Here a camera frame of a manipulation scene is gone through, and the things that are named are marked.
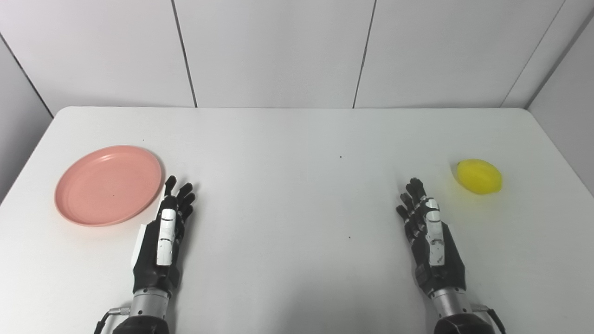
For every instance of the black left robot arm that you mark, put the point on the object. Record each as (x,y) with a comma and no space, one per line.
(148,306)

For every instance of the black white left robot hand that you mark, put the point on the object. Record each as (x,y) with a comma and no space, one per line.
(158,260)

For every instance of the pink round plate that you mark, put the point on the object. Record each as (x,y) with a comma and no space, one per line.
(109,185)

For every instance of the yellow lemon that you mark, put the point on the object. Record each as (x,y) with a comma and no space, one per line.
(479,176)

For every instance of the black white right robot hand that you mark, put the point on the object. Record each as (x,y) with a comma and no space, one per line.
(438,264)

